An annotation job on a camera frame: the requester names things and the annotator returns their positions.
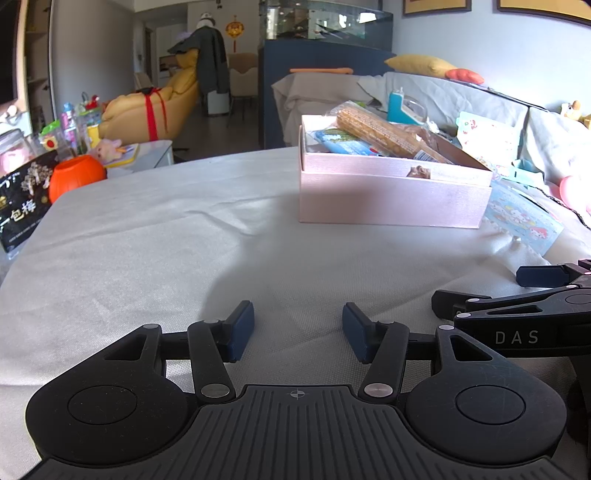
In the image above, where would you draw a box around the blue printed paper bag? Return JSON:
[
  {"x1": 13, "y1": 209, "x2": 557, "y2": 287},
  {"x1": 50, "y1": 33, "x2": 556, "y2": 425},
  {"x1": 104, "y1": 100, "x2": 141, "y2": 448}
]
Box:
[{"x1": 479, "y1": 177, "x2": 567, "y2": 258}]

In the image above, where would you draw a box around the orange red pillow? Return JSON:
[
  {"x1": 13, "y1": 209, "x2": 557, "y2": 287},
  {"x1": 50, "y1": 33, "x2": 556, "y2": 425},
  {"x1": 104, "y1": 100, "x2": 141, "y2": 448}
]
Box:
[{"x1": 444, "y1": 68, "x2": 486, "y2": 86}]

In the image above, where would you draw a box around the orange pumpkin bucket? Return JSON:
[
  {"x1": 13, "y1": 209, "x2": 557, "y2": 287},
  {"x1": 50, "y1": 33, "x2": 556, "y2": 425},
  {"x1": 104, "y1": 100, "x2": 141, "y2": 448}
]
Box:
[{"x1": 48, "y1": 154, "x2": 108, "y2": 205}]

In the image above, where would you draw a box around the wide framed wall picture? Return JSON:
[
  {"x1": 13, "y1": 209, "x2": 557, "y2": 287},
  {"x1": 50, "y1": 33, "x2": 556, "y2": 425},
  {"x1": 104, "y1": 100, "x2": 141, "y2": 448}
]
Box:
[{"x1": 495, "y1": 0, "x2": 591, "y2": 27}]

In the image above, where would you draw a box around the teal box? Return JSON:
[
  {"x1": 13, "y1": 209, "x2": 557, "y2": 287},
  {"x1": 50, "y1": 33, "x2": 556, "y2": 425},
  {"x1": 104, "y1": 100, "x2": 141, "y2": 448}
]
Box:
[{"x1": 387, "y1": 88, "x2": 428, "y2": 126}]

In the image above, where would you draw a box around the yellow armchair red ribbon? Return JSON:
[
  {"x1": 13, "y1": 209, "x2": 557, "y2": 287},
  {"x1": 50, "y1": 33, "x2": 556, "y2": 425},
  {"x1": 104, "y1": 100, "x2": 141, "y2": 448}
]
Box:
[{"x1": 99, "y1": 50, "x2": 202, "y2": 142}]

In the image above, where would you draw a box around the grey coat on rack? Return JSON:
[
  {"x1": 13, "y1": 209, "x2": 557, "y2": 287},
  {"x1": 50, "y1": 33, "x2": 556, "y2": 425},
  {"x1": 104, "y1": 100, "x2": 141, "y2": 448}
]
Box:
[{"x1": 167, "y1": 24, "x2": 230, "y2": 96}]

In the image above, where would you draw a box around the printed greeting card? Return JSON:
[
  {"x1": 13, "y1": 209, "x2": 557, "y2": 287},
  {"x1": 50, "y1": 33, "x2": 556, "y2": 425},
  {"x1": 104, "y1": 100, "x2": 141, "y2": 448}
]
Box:
[{"x1": 454, "y1": 111, "x2": 521, "y2": 161}]

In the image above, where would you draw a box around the large glass jar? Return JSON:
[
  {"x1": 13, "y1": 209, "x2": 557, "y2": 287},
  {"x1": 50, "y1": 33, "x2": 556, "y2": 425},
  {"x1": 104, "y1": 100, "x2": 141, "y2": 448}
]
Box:
[{"x1": 0, "y1": 128, "x2": 37, "y2": 180}]

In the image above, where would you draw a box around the red hanging ornament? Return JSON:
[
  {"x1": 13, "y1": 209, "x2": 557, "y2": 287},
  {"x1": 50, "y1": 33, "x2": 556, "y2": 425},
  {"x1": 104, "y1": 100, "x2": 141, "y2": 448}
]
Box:
[{"x1": 225, "y1": 15, "x2": 245, "y2": 55}]

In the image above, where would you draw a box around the lollipop packet blue label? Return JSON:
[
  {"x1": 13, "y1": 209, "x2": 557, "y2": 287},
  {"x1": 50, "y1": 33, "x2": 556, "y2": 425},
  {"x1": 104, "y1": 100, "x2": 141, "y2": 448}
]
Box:
[{"x1": 313, "y1": 128, "x2": 394, "y2": 158}]

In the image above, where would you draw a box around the sofa with beige cover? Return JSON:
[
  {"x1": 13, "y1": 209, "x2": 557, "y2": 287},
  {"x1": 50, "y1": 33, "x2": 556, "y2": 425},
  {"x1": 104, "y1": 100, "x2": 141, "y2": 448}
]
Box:
[{"x1": 270, "y1": 71, "x2": 591, "y2": 232}]

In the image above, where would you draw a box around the pink soft toy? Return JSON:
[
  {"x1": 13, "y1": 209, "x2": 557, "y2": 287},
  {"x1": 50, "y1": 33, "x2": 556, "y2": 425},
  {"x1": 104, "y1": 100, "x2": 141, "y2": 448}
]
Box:
[{"x1": 546, "y1": 174, "x2": 591, "y2": 214}]

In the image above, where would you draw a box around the black printed snack bag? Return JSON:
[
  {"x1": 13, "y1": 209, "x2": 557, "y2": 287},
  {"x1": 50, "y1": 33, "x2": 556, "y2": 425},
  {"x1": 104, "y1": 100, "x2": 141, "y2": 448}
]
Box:
[{"x1": 0, "y1": 148, "x2": 61, "y2": 254}]

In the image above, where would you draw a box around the beige dining chair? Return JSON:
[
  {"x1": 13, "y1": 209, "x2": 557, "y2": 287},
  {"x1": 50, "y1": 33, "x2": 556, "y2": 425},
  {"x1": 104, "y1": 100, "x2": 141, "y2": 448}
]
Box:
[{"x1": 227, "y1": 52, "x2": 259, "y2": 117}]

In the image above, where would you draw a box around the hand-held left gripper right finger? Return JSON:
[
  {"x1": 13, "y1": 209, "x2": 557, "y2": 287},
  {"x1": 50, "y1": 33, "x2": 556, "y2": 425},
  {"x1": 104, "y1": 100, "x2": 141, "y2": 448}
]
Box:
[{"x1": 342, "y1": 302, "x2": 495, "y2": 402}]

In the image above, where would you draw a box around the pink patterned bottle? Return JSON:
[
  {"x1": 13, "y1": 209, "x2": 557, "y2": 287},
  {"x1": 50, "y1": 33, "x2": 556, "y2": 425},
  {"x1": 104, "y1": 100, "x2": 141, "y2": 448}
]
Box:
[{"x1": 60, "y1": 102, "x2": 78, "y2": 151}]

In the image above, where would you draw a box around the pink cardboard box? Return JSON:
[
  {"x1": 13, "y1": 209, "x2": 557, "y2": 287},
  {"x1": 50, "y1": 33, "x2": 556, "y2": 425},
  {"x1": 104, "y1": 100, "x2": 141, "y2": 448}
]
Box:
[{"x1": 298, "y1": 114, "x2": 494, "y2": 230}]

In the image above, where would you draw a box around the small plush toy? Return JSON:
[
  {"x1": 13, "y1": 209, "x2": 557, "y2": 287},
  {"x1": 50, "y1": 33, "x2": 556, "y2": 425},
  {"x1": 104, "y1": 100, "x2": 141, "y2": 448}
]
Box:
[{"x1": 560, "y1": 100, "x2": 591, "y2": 128}]

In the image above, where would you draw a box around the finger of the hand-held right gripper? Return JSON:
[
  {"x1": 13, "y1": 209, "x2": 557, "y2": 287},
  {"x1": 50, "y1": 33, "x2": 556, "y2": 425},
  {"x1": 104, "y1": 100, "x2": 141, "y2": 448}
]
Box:
[
  {"x1": 431, "y1": 284, "x2": 591, "y2": 322},
  {"x1": 516, "y1": 260, "x2": 591, "y2": 288}
]

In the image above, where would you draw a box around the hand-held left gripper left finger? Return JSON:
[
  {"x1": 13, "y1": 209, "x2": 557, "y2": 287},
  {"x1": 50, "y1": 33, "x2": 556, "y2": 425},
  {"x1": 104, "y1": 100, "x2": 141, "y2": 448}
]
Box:
[{"x1": 104, "y1": 300, "x2": 256, "y2": 401}]

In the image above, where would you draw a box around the glass fish tank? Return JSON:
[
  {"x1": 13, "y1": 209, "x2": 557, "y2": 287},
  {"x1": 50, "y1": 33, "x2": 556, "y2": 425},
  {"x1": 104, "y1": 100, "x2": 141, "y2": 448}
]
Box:
[{"x1": 257, "y1": 0, "x2": 394, "y2": 52}]

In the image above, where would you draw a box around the long bread packet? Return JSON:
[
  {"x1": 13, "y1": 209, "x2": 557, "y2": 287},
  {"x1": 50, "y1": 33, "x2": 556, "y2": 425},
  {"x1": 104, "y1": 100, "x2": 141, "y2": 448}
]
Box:
[{"x1": 335, "y1": 103, "x2": 452, "y2": 163}]

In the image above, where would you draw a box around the yellow pillow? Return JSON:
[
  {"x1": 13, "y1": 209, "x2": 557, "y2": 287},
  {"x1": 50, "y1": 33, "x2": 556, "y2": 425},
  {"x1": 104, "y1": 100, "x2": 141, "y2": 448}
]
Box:
[{"x1": 383, "y1": 54, "x2": 459, "y2": 79}]

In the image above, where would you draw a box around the pink plush toy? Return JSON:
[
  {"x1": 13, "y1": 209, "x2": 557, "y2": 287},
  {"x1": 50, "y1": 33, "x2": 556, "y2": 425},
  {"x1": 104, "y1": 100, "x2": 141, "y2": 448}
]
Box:
[{"x1": 93, "y1": 138, "x2": 124, "y2": 163}]

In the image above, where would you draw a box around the white side table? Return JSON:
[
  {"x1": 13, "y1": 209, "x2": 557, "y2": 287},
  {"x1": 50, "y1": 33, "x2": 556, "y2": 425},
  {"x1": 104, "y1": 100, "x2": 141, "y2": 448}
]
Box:
[{"x1": 91, "y1": 139, "x2": 176, "y2": 178}]

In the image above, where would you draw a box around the yellow board book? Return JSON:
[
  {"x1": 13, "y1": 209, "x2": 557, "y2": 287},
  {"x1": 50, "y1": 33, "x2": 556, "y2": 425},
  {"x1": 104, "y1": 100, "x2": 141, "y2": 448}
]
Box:
[{"x1": 107, "y1": 143, "x2": 140, "y2": 166}]

